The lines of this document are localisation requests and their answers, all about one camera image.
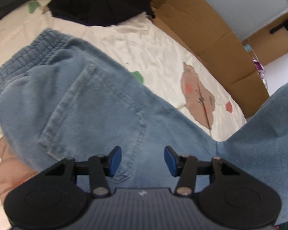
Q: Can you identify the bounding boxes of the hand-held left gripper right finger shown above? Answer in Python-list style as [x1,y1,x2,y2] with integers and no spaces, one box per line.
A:
[165,145,248,197]

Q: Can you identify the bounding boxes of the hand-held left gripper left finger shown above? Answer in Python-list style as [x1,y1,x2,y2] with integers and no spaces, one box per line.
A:
[41,146,122,198]

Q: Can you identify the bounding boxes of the light blue jeans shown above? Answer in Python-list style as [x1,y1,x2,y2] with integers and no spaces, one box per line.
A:
[0,27,288,226]

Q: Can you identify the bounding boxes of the bear printed bed sheet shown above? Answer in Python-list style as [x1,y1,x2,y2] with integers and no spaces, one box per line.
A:
[0,0,248,230]

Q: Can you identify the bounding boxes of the purple patterned wrapper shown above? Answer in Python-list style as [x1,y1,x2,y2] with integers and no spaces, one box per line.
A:
[253,57,267,87]

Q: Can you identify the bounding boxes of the flattened cardboard sheet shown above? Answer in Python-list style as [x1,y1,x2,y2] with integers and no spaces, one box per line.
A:
[145,0,271,119]

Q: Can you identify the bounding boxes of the cardboard box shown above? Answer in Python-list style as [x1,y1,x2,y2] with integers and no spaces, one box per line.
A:
[241,13,288,66]

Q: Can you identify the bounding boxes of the black garment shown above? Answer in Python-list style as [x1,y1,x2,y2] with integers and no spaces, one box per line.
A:
[47,0,157,27]

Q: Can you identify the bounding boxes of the pale blue panel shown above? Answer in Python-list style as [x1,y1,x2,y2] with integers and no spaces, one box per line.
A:
[181,0,288,42]

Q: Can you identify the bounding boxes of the black object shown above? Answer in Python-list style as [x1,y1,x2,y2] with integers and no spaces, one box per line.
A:
[269,16,288,34]

